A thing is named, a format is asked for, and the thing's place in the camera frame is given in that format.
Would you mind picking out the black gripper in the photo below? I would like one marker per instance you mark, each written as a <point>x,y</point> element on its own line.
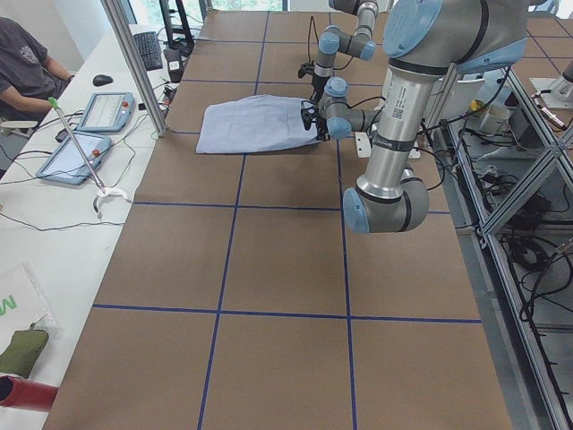
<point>317,83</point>
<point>320,122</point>

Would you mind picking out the near teach pendant tablet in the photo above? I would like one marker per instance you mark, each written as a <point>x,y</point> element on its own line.
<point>66,166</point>

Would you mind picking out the seated person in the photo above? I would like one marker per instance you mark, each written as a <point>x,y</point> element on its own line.
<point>29,75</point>

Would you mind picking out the light blue striped shirt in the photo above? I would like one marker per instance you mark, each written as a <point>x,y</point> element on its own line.
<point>258,123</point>

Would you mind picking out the black computer mouse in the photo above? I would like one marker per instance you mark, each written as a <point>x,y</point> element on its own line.
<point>101,80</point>

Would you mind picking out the aluminium frame post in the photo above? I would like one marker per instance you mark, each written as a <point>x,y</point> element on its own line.
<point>121,28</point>

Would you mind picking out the red cylinder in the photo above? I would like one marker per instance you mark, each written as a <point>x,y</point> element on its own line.
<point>18,393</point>

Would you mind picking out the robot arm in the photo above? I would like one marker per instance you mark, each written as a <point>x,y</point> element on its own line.
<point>333,40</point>
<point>421,39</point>

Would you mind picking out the reacher grabber stick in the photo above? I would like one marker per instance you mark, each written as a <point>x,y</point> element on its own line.
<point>103,190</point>

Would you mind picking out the clear plastic bag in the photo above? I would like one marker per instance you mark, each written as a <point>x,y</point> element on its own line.
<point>24,304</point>

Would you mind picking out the green fabric pouch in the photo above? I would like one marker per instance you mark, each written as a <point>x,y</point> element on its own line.
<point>23,351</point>

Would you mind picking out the far teach pendant tablet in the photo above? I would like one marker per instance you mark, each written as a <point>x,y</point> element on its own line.
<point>107,112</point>

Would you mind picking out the black keyboard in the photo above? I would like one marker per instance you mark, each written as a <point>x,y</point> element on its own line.
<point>148,47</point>

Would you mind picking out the teach pendant tablet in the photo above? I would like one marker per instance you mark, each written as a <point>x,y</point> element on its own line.
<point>107,112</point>
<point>66,166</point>

